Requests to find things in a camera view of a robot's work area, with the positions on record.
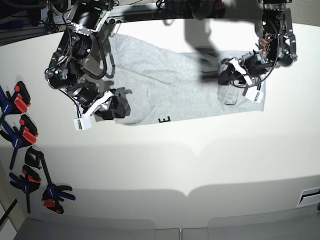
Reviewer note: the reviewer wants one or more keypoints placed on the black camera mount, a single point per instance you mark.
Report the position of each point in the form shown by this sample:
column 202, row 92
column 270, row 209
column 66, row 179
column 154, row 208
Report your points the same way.
column 189, row 9

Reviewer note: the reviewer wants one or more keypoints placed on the blue bar clamp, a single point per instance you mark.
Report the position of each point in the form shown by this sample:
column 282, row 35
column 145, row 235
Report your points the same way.
column 15, row 104
column 23, row 137
column 29, row 182

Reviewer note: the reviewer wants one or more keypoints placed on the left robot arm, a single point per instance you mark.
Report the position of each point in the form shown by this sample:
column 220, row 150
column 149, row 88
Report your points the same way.
column 276, row 48

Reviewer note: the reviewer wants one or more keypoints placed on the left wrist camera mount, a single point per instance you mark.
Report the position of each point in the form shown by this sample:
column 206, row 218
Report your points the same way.
column 251, row 89

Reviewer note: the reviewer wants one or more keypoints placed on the grey T-shirt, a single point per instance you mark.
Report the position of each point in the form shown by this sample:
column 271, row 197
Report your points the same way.
column 162, row 85

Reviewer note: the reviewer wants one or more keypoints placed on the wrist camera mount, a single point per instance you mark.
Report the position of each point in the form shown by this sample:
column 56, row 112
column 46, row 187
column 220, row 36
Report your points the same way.
column 87, row 117
column 251, row 89

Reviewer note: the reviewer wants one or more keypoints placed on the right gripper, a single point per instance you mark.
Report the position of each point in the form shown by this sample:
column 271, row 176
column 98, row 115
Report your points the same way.
column 85, row 94

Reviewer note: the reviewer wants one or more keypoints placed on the long black bar clamp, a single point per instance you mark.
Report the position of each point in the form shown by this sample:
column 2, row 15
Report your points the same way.
column 53, row 194

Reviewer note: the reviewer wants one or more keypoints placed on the top blue bar clamp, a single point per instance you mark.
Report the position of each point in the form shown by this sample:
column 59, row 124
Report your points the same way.
column 15, row 104

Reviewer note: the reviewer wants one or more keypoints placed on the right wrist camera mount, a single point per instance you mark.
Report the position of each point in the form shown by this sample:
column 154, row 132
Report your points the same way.
column 87, row 117

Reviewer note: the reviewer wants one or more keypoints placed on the black strip on floor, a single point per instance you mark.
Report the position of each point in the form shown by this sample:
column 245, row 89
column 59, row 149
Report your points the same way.
column 8, row 211

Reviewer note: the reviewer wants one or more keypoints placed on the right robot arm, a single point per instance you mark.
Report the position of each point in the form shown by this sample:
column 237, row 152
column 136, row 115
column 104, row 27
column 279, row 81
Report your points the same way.
column 81, row 59

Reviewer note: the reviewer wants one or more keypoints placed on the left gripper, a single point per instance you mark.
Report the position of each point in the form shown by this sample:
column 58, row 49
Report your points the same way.
column 253, row 62

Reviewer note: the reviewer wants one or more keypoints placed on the white vent plate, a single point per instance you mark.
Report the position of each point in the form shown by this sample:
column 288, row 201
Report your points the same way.
column 309, row 197

